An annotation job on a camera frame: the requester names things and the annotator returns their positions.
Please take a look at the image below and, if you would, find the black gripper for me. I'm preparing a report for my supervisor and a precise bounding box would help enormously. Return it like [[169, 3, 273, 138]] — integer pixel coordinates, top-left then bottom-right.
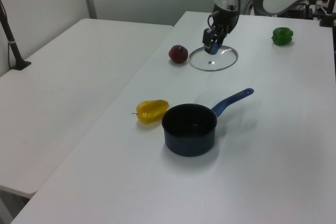
[[202, 3, 240, 55]]

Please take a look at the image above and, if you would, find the glass lid with blue knob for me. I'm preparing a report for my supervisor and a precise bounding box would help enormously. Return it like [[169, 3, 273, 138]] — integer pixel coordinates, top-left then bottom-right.
[[189, 45, 239, 73]]

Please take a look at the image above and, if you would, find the green bell pepper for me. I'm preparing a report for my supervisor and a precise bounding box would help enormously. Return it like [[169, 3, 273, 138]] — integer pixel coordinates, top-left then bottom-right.
[[271, 27, 294, 46]]

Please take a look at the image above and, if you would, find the yellow starfruit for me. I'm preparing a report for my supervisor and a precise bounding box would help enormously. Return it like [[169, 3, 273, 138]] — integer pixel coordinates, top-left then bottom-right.
[[131, 99, 169, 125]]

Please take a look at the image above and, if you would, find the black clamp stand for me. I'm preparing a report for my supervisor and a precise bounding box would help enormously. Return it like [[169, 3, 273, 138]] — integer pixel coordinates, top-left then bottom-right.
[[319, 0, 336, 27]]

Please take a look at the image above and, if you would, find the blue saucepan with handle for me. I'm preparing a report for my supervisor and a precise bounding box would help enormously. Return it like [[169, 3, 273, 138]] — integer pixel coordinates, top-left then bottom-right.
[[161, 88, 255, 157]]

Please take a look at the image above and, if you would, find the black camera stand pole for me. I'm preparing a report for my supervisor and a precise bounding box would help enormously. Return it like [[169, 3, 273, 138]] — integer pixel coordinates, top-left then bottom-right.
[[0, 0, 32, 71]]

